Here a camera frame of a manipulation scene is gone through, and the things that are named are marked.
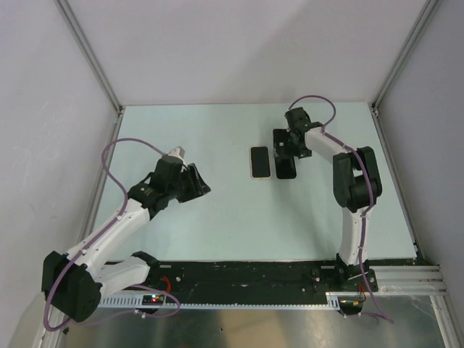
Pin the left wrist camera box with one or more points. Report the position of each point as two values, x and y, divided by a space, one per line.
179 153

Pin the aluminium corner post right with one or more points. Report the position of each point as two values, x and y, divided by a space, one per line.
419 27

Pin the aluminium corner post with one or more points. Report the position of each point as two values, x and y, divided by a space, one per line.
419 27
88 53

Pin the pink silicone phone case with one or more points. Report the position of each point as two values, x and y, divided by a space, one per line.
260 178

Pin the black phone case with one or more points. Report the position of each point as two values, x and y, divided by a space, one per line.
285 168

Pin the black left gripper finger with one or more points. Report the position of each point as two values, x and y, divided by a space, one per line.
200 190
196 180

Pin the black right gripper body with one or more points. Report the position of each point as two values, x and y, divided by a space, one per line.
285 135

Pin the aluminium corner post left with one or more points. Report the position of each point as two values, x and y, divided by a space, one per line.
88 53

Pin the grey slotted cable duct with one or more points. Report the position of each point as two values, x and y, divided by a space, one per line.
301 300

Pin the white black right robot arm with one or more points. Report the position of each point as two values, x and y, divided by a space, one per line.
356 185

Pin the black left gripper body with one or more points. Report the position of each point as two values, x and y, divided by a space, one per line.
185 188

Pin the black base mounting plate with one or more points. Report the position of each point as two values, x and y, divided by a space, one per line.
225 279

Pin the black smartphone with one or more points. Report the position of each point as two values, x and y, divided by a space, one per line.
260 162

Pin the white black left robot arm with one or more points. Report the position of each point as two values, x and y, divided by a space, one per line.
75 282

